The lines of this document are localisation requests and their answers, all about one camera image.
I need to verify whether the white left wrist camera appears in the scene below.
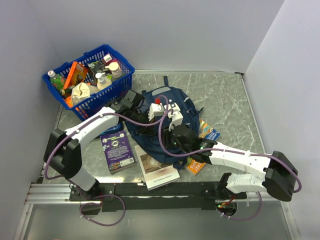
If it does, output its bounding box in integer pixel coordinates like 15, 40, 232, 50
148, 97, 165, 122

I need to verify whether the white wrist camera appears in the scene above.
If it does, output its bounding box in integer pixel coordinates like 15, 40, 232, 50
148, 97, 165, 122
167, 110, 183, 131

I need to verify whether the purple paperback book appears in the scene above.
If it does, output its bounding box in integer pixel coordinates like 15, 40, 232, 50
100, 130, 136, 175

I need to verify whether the green soda bottle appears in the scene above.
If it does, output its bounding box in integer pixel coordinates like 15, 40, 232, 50
47, 70, 66, 91

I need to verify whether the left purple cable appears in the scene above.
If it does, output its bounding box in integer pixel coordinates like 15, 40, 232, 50
44, 94, 176, 226

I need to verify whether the orange treehouse paperback book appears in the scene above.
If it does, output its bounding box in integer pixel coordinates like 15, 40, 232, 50
184, 158, 206, 176

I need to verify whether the white coffee cover book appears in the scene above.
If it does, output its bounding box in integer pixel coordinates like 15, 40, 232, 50
134, 145, 180, 191

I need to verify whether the beige cap bottle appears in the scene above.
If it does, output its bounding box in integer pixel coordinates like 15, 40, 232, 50
104, 62, 123, 82

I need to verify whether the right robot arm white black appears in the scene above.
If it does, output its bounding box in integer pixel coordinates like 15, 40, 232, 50
159, 124, 302, 202

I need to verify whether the orange snack box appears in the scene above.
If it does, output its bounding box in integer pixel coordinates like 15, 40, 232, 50
63, 61, 88, 90

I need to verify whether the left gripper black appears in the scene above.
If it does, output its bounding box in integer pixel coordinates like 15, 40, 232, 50
129, 108, 157, 137

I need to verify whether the small red white box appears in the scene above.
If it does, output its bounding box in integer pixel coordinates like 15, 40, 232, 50
101, 53, 113, 65

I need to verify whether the beige crumpled bag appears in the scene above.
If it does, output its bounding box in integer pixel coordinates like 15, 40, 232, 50
71, 82, 99, 105

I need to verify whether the navy blue student backpack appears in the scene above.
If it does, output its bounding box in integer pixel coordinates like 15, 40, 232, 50
125, 76, 201, 170

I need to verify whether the blue paperback book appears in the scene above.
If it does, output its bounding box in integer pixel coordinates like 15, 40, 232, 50
199, 118, 220, 141

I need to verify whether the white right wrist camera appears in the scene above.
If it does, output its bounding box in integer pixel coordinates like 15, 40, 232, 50
167, 110, 183, 131

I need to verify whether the black green box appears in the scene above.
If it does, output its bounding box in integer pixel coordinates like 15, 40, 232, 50
86, 60, 108, 79

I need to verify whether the white pump lotion bottle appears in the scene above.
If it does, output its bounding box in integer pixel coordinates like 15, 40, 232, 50
95, 72, 112, 91

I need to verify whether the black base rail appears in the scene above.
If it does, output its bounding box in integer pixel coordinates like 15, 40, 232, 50
69, 181, 247, 212

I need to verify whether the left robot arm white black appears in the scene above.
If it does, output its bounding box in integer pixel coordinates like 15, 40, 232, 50
43, 89, 152, 201

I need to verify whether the blue monster pencil case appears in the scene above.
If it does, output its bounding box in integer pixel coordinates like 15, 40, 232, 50
102, 123, 124, 135

